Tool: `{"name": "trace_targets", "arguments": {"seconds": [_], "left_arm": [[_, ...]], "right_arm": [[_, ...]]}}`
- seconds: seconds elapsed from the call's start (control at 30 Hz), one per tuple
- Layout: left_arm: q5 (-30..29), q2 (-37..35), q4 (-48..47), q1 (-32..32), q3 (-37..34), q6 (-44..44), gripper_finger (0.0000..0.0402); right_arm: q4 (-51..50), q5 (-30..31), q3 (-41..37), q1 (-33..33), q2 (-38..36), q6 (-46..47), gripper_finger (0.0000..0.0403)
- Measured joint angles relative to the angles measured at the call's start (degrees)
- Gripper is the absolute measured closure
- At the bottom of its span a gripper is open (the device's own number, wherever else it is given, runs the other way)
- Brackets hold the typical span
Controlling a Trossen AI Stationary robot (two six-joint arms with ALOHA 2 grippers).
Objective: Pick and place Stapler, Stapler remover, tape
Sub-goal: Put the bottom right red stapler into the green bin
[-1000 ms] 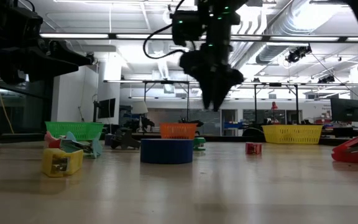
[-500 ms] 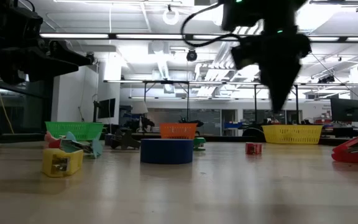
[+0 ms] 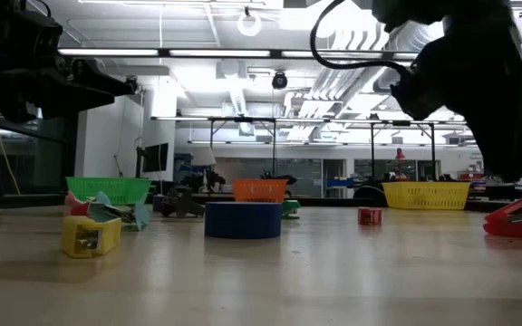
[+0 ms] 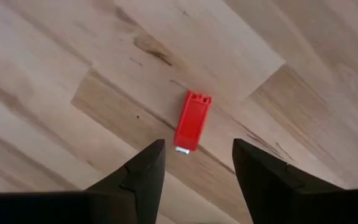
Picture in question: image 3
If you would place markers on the large thin blue tape roll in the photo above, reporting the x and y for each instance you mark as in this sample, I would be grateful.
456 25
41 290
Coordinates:
243 220

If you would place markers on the black workstation frame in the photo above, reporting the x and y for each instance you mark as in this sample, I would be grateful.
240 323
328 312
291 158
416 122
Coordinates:
273 145
372 149

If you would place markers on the black staple remover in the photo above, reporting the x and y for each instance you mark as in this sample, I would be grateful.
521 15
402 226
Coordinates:
181 206

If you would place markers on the pink staple remover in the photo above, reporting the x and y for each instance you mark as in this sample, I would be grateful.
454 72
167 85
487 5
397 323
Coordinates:
75 207

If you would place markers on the green mini stapler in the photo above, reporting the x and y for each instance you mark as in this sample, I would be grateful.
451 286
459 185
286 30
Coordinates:
290 208

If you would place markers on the black aluminium table frame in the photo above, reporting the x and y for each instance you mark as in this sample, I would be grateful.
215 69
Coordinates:
220 198

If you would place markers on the orange plastic basket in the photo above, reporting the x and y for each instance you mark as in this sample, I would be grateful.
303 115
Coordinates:
258 190

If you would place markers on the yellow mini stapler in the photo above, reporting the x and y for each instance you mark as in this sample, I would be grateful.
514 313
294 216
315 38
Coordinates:
107 235

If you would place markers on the yellow plastic basket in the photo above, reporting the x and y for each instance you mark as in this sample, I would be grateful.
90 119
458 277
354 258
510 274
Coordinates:
424 195

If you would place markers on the green plastic basket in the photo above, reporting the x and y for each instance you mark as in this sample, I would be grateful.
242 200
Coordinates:
107 190

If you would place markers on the black hanging camera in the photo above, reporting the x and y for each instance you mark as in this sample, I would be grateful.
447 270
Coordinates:
279 80

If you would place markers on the black monitor on stand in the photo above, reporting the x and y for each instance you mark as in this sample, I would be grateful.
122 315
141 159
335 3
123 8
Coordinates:
156 157

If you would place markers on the person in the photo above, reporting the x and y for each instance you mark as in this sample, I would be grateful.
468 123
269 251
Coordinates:
399 154

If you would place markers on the long ceiling light bar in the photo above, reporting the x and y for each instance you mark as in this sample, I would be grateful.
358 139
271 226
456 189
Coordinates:
220 53

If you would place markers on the red mini stapler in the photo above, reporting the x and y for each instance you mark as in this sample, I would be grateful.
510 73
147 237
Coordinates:
370 216

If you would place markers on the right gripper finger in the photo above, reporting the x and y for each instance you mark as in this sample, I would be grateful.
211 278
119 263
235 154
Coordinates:
510 136

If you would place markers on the large red stapler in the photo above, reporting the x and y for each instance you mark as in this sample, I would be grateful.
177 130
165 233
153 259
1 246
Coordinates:
505 226

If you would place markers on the white table lamp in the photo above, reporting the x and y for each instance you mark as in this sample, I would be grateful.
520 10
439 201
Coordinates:
203 156

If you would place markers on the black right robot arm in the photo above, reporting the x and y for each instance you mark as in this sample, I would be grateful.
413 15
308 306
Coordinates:
406 11

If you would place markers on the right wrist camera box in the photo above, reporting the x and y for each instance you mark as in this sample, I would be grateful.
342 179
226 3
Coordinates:
417 97

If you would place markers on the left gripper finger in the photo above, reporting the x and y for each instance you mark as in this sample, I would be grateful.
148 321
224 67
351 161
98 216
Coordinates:
102 81
75 99

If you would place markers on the teal staple remover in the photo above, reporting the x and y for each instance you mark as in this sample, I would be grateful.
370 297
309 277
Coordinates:
116 213

